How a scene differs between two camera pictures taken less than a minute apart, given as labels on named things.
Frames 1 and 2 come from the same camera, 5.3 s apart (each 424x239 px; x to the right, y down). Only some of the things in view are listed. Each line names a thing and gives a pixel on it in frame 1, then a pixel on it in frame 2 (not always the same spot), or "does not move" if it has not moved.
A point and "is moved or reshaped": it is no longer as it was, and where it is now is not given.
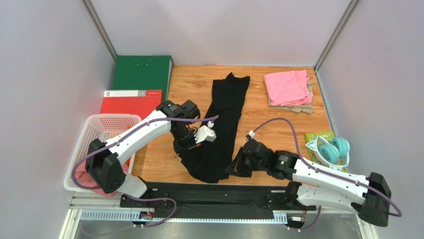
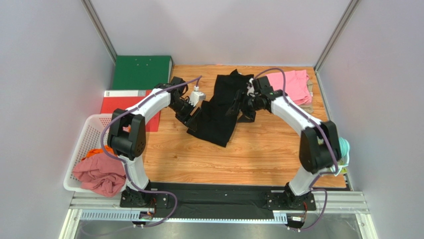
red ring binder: x=141 y=102 does not move
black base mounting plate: x=213 y=200 does not move
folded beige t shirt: x=307 y=108 does not move
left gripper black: x=185 y=151 → x=188 y=119
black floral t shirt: x=212 y=161 is moved or reshaped
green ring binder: x=143 y=72 does not move
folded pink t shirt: x=288 y=88 does not move
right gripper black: x=244 y=159 → x=245 y=104
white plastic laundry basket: x=103 y=127 does not move
